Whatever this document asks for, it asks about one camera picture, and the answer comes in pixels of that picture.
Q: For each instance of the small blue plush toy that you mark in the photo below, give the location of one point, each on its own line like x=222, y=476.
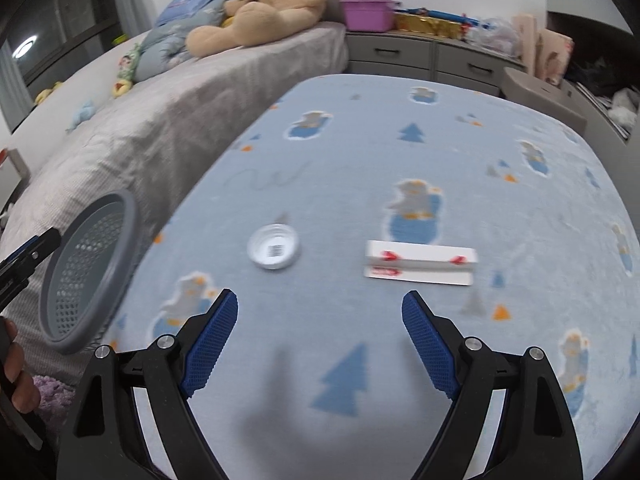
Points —
x=82, y=115

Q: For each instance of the grey stool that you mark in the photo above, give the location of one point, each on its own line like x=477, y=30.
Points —
x=542, y=97

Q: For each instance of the grey bed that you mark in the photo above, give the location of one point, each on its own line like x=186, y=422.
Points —
x=165, y=120

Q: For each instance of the plain pink box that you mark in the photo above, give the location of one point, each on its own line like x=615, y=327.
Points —
x=525, y=42

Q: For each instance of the grey open cabinet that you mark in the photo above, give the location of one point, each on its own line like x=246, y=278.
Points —
x=600, y=70

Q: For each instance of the white cloth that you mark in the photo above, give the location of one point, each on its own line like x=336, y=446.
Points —
x=625, y=107

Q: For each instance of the purple fluffy rug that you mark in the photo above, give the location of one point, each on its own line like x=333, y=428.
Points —
x=52, y=400

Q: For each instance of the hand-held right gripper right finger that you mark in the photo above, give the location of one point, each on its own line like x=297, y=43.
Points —
x=430, y=345

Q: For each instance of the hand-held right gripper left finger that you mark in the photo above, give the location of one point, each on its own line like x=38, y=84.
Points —
x=210, y=350

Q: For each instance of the small green doll toy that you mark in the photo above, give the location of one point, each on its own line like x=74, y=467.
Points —
x=127, y=70

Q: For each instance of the dark window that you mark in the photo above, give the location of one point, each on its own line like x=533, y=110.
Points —
x=60, y=20

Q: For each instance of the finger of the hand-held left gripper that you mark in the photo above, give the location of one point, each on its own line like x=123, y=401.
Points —
x=30, y=252

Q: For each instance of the small yellow plush toy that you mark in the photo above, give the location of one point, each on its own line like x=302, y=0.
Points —
x=47, y=94

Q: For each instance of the gold foil box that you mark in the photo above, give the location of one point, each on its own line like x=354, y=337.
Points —
x=430, y=25

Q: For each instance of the light blue printed blanket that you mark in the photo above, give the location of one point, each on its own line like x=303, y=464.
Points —
x=350, y=175

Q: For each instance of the blue printed quilt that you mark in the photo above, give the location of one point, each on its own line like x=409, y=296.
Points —
x=170, y=40

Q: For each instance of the purple plastic basin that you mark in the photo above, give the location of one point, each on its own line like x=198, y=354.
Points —
x=370, y=15

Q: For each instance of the white box with red arrows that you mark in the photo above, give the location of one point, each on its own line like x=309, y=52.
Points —
x=425, y=252

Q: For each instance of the clear plastic bag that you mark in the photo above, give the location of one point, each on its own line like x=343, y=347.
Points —
x=492, y=37

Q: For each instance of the person's left hand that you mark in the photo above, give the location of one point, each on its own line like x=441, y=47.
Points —
x=20, y=375

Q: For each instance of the grey drawer cabinet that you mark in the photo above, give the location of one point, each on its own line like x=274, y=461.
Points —
x=400, y=55

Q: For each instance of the beige teddy bear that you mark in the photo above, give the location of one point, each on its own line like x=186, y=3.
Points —
x=280, y=5

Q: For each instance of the grey mesh basket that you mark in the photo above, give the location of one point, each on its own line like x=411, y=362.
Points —
x=80, y=270

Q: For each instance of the pink patterned box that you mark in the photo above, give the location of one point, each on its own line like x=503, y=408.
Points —
x=555, y=55

